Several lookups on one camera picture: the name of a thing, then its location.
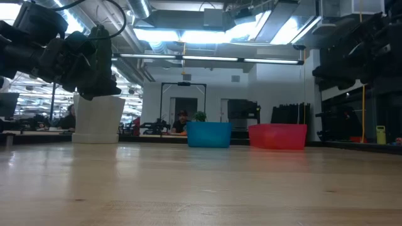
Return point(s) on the white bin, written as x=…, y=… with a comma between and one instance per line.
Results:
x=97, y=120

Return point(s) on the black background robot arm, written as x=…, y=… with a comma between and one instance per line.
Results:
x=155, y=127

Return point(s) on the red plastic bin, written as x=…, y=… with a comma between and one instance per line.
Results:
x=278, y=136

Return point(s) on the yellow-green jug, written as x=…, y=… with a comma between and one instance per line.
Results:
x=380, y=135

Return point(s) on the long ceiling light bar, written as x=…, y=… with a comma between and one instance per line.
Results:
x=207, y=58

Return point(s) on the small red box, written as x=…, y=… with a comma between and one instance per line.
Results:
x=355, y=139

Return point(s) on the green cactus plant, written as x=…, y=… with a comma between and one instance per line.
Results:
x=103, y=47

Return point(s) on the silver ventilation duct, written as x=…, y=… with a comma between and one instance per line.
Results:
x=139, y=7

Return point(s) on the black cabinet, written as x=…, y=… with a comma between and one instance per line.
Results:
x=242, y=113

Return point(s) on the person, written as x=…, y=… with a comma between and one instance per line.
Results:
x=67, y=119
x=181, y=124

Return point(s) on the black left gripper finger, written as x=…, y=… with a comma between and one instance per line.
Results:
x=100, y=92
x=91, y=73

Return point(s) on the black gantry frame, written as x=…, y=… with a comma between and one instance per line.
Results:
x=183, y=84

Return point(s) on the dark monitor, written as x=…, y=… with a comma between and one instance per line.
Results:
x=8, y=105

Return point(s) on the blue plastic bin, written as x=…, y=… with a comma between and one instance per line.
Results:
x=208, y=135

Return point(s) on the grey ceiling unit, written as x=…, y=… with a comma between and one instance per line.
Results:
x=213, y=17

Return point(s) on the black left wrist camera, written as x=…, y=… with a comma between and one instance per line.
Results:
x=80, y=44

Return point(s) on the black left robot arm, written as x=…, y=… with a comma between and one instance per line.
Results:
x=22, y=47

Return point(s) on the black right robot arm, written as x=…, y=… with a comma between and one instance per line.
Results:
x=389, y=31

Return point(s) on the small green potted plant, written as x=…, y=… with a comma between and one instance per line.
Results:
x=199, y=116

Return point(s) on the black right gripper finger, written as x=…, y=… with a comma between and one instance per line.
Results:
x=337, y=84
x=329, y=72

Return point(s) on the black upright panels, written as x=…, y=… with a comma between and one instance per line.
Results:
x=290, y=113

